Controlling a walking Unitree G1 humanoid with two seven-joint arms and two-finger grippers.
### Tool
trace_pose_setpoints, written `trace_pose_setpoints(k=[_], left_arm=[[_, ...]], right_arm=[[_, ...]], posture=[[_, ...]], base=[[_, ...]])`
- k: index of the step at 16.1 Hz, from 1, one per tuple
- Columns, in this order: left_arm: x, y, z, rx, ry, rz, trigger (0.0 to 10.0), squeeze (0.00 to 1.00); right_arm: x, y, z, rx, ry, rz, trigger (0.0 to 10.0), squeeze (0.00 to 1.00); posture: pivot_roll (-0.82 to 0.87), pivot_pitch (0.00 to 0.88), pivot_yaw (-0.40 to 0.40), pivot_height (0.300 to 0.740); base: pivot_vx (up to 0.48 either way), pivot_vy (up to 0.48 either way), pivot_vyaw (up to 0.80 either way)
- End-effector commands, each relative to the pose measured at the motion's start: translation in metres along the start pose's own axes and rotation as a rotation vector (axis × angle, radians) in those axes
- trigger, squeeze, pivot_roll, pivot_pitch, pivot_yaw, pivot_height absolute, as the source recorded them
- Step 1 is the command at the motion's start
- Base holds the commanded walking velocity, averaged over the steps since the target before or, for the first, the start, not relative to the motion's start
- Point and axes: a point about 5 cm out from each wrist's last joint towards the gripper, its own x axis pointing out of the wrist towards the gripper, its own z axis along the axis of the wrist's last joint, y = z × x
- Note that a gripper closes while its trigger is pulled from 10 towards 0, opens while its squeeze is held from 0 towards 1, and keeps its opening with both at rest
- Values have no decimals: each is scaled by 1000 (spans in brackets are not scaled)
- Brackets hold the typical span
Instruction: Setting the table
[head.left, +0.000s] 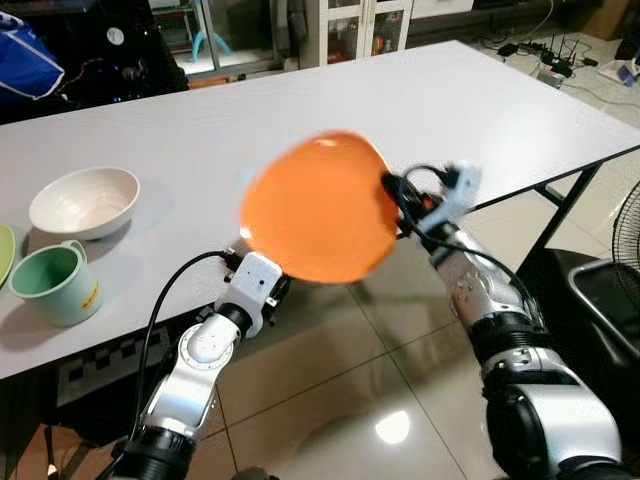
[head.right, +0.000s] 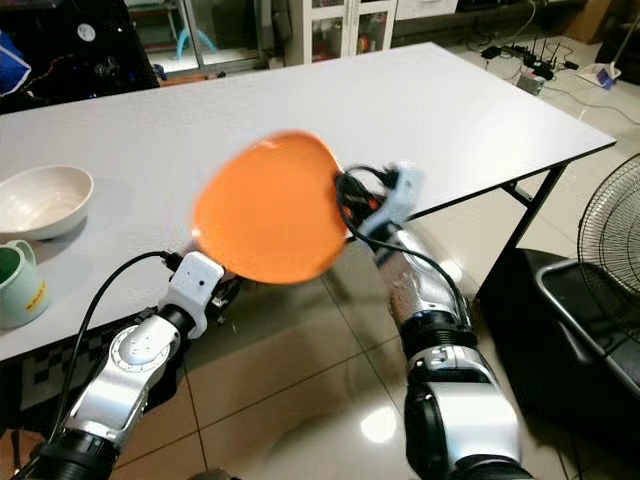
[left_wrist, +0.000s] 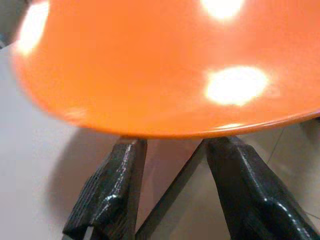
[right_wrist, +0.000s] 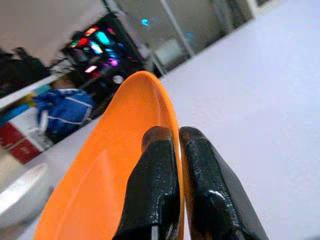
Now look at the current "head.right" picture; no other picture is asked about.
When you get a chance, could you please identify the orange plastic plate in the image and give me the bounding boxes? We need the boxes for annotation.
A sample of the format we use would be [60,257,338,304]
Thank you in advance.
[192,130,346,286]

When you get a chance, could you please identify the white display cabinet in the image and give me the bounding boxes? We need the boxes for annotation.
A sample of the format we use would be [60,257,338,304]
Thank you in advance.
[285,0,396,69]

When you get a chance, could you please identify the checkerboard sheet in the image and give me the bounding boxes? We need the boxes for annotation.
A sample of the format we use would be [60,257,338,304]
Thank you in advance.
[20,325,151,401]

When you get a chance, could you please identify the black storage bin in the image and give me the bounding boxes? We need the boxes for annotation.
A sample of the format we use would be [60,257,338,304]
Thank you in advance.
[475,245,640,461]

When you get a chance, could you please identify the white bowl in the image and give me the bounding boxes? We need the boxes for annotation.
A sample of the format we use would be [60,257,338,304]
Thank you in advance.
[0,165,95,241]

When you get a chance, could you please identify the green mug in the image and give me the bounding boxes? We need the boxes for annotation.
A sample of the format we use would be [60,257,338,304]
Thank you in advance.
[0,240,51,329]

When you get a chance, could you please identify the black router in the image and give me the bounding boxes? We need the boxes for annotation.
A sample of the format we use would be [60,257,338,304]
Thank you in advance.
[505,40,561,83]

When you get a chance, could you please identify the black standing fan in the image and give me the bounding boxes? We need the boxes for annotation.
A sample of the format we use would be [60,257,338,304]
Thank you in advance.
[575,152,640,341]

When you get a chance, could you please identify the blue bag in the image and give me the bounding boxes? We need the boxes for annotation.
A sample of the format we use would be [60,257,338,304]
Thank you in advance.
[0,30,33,98]

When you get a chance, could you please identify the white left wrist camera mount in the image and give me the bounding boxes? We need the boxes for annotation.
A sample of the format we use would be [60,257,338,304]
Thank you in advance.
[165,252,226,339]

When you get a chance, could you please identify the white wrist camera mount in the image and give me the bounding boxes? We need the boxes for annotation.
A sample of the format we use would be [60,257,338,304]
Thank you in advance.
[375,160,426,233]
[165,252,226,339]

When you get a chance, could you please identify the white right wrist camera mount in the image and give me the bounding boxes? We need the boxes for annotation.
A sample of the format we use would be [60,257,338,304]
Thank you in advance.
[375,160,426,233]

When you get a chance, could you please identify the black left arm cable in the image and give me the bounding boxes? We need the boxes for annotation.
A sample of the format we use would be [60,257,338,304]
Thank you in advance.
[50,250,183,456]

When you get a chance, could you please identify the black table frame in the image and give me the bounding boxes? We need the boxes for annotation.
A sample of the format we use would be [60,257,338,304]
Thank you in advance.
[500,160,576,261]

